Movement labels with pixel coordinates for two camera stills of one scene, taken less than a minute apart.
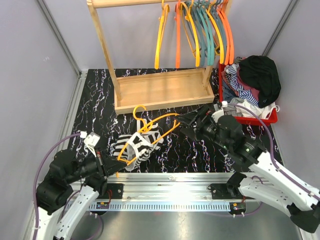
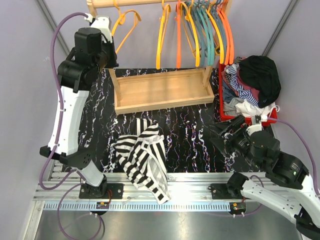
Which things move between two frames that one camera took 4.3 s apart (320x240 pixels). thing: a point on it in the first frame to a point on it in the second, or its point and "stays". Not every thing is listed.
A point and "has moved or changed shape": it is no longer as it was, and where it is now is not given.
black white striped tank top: (134, 149) has moved or changed shape
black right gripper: (190, 117) to (238, 126)
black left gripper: (107, 165) to (110, 45)
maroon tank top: (256, 92) stays
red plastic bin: (266, 121) stays
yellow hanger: (144, 129) to (121, 20)
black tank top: (261, 72) stays
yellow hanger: (166, 9) stays
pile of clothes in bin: (251, 81) stays
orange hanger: (178, 35) stays
